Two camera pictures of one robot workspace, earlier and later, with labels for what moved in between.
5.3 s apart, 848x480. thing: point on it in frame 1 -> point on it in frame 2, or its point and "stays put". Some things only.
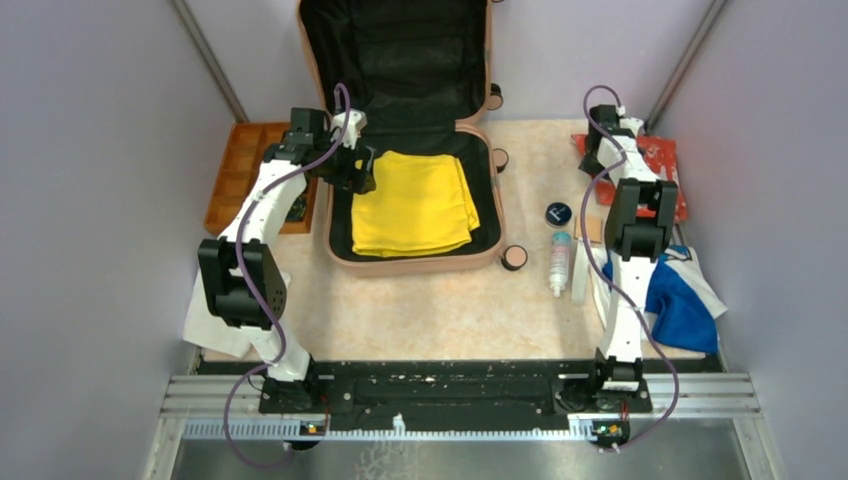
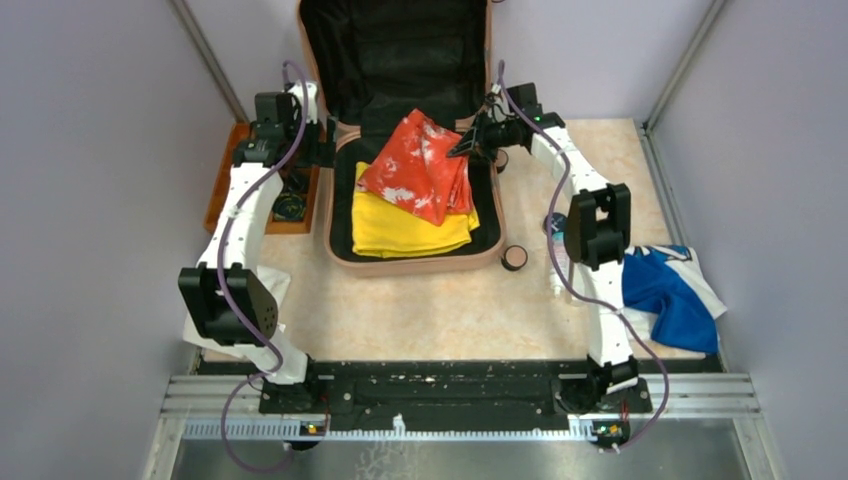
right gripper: (590, 167) -> (467, 143)
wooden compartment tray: (245, 150) stays put
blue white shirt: (685, 304) stays put
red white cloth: (660, 156) -> (413, 168)
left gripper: (358, 181) -> (321, 154)
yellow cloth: (420, 204) stays put
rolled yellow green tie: (298, 210) stays put
